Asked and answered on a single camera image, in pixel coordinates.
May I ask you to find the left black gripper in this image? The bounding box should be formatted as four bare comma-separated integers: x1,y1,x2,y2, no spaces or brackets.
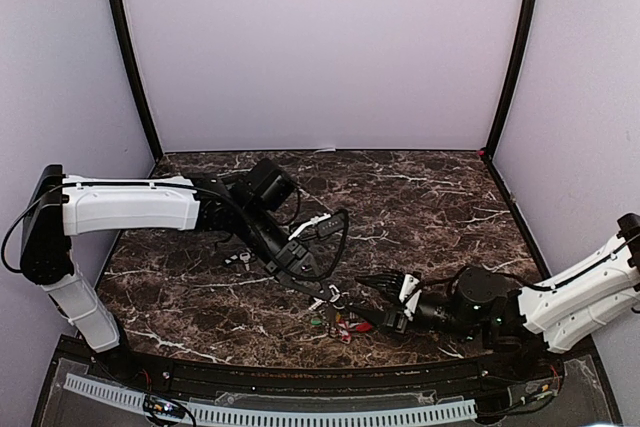
237,203,334,301

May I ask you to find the large keyring with red grip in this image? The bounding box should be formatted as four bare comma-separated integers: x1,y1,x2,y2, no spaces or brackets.
308,285,373,344

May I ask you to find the silver key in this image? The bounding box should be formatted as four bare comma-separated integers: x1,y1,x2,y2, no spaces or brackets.
238,251,256,269

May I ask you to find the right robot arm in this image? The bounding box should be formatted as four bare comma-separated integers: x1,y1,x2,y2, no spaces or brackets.
349,213,639,381

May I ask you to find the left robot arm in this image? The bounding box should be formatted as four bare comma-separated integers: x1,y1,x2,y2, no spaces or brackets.
12,158,349,383

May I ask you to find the small circuit board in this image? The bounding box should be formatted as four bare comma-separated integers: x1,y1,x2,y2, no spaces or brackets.
142,395,186,421

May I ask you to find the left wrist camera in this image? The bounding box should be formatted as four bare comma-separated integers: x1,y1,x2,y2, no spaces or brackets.
288,213,344,240

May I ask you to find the black front rail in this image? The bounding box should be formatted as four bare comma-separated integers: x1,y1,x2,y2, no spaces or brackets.
59,334,596,401

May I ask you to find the white slotted cable duct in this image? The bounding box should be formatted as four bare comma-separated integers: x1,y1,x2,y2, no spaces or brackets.
62,373,478,426

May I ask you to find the right black frame post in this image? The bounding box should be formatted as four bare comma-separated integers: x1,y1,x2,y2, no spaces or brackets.
481,0,536,164

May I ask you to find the black frame post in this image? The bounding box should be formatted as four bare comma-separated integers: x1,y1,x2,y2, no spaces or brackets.
481,0,536,164
108,0,164,163

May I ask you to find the left black frame post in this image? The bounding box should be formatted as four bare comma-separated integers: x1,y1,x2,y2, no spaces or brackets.
108,0,164,163

